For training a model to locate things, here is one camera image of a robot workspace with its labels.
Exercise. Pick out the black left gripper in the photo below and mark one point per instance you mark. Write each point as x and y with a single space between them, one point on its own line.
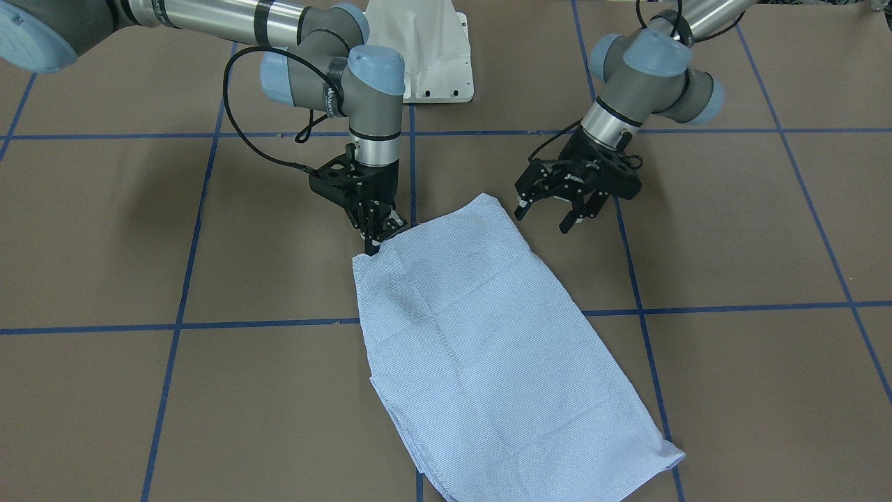
578 154

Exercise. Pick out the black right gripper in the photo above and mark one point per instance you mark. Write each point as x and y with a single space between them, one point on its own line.
382 183

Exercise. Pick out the light blue striped shirt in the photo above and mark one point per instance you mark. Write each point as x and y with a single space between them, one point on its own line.
497 384

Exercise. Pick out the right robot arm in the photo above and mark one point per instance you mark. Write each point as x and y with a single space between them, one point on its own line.
318 59

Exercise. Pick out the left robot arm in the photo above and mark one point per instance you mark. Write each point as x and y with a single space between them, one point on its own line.
647 73

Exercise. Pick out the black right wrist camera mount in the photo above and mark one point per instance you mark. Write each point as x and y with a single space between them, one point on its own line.
338 182

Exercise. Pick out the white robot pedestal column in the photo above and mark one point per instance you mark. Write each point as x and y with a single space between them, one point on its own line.
433 38

